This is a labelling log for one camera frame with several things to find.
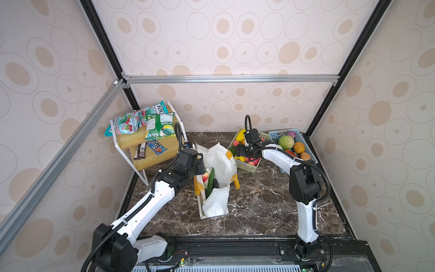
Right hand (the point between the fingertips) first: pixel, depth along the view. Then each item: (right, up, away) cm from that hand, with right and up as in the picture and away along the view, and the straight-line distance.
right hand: (241, 151), depth 99 cm
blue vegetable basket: (+24, +10, +14) cm, 29 cm away
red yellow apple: (-21, -14, -10) cm, 27 cm away
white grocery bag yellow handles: (-14, -3, -7) cm, 16 cm away
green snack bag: (-39, +11, -26) cm, 48 cm away
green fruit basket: (+4, -8, -3) cm, 9 cm away
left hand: (-20, -4, -20) cm, 29 cm away
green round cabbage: (+29, +6, +6) cm, 30 cm away
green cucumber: (-18, -17, -10) cm, 27 cm away
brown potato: (+37, -3, 0) cm, 38 cm away
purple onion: (+34, +11, +10) cm, 37 cm away
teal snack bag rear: (-42, +21, -17) cm, 50 cm away
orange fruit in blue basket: (+36, +2, +4) cm, 36 cm away
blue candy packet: (-46, +2, -9) cm, 47 cm away
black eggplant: (-15, -18, -7) cm, 24 cm away
